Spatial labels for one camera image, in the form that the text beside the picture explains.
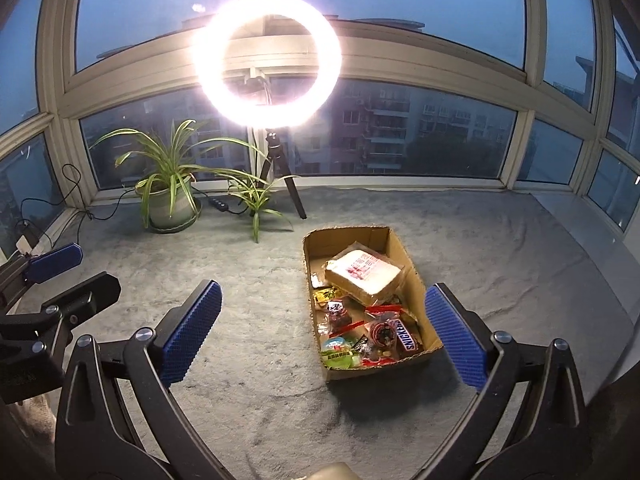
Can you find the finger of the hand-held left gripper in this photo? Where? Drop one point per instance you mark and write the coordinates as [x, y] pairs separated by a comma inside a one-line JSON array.
[[90, 292], [52, 262]]

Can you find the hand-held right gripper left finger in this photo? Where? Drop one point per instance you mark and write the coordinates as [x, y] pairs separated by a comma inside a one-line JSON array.
[[192, 335]]

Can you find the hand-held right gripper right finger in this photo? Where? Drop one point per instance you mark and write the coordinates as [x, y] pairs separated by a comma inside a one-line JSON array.
[[455, 335]]

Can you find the brown chocolate bar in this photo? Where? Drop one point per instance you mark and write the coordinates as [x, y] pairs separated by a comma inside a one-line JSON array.
[[407, 337]]

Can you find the small red snack packet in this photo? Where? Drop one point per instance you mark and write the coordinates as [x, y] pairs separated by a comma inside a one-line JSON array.
[[377, 357]]

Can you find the small black snack packet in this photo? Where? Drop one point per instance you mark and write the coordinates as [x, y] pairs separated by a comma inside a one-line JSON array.
[[362, 345]]

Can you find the tan bread packet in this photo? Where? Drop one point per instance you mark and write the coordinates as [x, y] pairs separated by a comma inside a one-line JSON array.
[[362, 272]]

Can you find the small green snack packet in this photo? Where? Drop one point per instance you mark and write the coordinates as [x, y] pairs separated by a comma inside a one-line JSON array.
[[342, 360]]

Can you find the clear red-edged snack packet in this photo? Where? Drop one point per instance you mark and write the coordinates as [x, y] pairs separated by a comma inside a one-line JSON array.
[[337, 312]]

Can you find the small white snack packet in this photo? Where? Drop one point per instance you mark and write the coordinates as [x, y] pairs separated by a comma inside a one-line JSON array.
[[315, 279]]

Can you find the yellow snack packet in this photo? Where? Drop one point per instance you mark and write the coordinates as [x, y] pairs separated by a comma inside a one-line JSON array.
[[325, 294]]

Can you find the cardboard box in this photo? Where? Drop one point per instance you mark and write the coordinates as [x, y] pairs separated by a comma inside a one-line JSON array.
[[330, 240]]

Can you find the white power strip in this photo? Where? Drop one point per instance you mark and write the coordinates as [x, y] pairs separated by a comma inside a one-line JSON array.
[[25, 246]]

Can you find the light printed clothing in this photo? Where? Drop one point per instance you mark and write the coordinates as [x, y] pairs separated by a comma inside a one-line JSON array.
[[37, 415]]

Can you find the green pot saucer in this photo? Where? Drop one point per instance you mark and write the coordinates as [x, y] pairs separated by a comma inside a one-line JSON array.
[[187, 225]]

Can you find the potted spider plant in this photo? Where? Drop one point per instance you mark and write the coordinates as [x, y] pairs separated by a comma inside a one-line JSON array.
[[167, 210]]

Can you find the small spider plant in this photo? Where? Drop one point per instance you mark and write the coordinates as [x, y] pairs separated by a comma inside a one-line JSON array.
[[255, 200]]

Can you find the black tripod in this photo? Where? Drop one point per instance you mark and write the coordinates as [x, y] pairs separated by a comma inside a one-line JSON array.
[[295, 195]]

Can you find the cream window frame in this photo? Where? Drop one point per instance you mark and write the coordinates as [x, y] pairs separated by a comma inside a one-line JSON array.
[[150, 75]]

